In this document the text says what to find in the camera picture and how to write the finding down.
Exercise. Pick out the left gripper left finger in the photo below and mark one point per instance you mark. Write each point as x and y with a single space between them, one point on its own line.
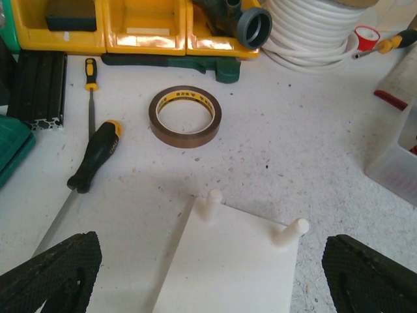
60 279

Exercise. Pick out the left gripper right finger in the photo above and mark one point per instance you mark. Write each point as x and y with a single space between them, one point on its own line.
361 279

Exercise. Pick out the white peg base plate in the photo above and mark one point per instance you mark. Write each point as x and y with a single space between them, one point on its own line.
228 260

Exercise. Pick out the large black orange screwdriver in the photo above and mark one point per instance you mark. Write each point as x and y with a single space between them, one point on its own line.
102 144

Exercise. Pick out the clear plastic spring tray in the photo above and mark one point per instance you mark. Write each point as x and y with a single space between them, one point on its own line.
391 164

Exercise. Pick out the short red spring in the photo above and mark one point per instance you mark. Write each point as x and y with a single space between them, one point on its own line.
414 150

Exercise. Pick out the green plastic case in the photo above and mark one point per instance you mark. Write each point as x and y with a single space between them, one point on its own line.
17 141

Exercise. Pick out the black aluminium extrusion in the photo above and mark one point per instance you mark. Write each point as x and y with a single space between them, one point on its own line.
38 91

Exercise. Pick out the white work glove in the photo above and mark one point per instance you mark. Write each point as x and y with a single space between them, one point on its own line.
398 88

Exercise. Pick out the brown tape roll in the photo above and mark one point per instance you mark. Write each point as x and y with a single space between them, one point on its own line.
184 116

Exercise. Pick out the small yellow black screwdriver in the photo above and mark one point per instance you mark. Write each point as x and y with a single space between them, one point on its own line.
91 86

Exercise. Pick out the red white tape roll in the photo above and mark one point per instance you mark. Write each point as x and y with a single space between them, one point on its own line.
367 36

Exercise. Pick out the yellow black bit driver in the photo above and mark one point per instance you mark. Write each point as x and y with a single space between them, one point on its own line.
403 39

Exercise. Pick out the green clamp tool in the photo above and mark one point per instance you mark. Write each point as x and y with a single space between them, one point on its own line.
226 69

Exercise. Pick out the yellow storage bin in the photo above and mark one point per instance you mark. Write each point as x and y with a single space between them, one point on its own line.
145 27
33 33
201 42

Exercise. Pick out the black box in bin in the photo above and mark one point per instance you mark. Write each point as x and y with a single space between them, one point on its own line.
71 15

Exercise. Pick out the grey pipe fitting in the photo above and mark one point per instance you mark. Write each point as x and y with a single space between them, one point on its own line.
251 27

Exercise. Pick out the white cable spool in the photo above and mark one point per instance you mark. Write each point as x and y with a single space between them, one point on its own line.
312 37

